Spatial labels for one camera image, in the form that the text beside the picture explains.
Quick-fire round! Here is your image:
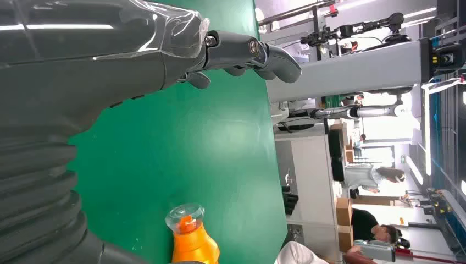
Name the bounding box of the black office chair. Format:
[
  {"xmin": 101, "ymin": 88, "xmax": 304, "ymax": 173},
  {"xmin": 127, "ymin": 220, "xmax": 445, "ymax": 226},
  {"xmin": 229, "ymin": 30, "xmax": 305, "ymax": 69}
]
[{"xmin": 328, "ymin": 128, "xmax": 347, "ymax": 183}]

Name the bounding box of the orange detergent bottle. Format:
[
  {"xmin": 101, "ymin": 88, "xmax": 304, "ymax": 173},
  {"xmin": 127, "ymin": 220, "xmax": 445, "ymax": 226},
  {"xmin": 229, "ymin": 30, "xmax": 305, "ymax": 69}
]
[{"xmin": 164, "ymin": 203, "xmax": 221, "ymax": 264}]

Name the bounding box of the white cabinet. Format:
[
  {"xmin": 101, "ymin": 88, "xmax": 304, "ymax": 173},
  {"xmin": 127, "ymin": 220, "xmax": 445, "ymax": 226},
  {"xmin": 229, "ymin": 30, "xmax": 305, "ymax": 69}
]
[{"xmin": 275, "ymin": 133, "xmax": 342, "ymax": 256}]

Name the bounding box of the black chair base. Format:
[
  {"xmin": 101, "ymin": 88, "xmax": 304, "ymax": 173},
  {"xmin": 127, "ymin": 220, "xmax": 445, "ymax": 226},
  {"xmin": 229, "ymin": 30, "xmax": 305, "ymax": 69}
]
[{"xmin": 281, "ymin": 185, "xmax": 299, "ymax": 216}]

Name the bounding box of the blue metal frame rack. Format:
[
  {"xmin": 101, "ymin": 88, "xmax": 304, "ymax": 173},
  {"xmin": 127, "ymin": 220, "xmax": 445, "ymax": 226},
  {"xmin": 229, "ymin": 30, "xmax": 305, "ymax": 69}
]
[{"xmin": 428, "ymin": 71, "xmax": 466, "ymax": 256}]

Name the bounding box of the brown cardboard box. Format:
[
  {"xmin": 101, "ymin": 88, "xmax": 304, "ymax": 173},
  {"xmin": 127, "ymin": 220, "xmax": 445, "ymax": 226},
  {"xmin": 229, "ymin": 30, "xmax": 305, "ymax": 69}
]
[
  {"xmin": 335, "ymin": 197, "xmax": 353, "ymax": 227},
  {"xmin": 337, "ymin": 225, "xmax": 354, "ymax": 253}
]

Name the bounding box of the grey box device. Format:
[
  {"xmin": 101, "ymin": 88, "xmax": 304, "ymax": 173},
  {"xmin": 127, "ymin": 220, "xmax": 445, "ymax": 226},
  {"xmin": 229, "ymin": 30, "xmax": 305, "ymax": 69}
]
[{"xmin": 352, "ymin": 239, "xmax": 396, "ymax": 263}]

